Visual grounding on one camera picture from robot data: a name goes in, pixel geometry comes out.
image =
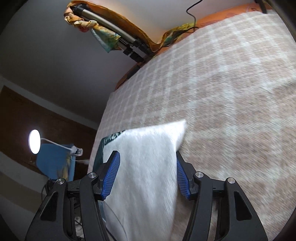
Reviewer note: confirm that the blue chair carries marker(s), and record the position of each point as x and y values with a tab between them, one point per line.
56	162

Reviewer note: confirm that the pink plaid bed blanket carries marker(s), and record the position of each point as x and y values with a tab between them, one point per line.
234	84

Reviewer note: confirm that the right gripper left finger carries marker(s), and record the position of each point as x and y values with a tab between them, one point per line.
106	176

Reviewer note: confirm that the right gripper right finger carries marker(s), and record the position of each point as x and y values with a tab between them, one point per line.
185	178

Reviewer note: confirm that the orange bed sheet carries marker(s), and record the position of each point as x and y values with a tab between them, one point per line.
203	22

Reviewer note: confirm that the colourful floral scarf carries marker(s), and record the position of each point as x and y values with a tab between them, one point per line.
148	25

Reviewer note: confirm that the white round desk lamp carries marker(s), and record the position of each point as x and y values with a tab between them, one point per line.
35	141

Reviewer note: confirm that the green and white patterned garment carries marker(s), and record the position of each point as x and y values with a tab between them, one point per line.
142	202

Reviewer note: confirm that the silver folded tripod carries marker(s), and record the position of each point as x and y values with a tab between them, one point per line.
109	35

